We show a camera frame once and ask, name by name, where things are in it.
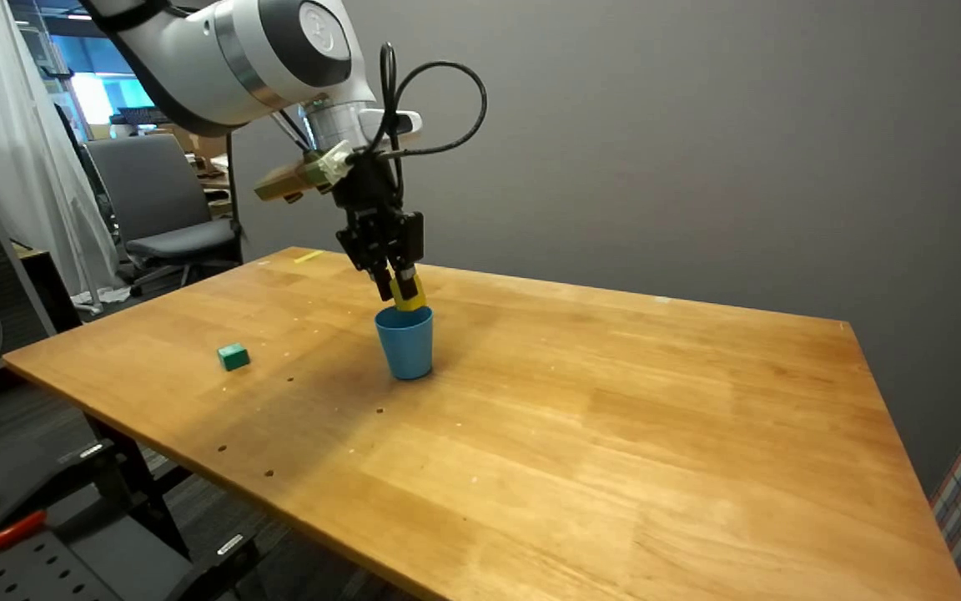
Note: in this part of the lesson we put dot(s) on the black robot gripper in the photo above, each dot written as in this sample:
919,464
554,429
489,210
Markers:
374,220

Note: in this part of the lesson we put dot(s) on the yellow block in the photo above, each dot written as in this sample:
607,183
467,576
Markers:
415,303

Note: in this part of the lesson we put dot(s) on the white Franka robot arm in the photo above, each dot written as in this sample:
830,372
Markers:
233,55

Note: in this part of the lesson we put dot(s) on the light blue plastic cup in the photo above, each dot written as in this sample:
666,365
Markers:
406,342

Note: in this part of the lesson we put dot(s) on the green block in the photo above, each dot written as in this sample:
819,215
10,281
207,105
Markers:
233,355

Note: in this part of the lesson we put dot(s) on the yellow tape strip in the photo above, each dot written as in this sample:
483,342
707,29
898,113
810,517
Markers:
309,259

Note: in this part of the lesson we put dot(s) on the grey office chair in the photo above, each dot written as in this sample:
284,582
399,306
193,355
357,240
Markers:
158,213

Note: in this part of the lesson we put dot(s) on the white curtain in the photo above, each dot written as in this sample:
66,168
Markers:
13,155

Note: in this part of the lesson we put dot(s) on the black perforated breadboard plate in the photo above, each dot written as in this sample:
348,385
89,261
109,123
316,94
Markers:
24,568

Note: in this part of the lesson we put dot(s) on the beige wrist camera mount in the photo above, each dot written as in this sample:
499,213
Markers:
297,179

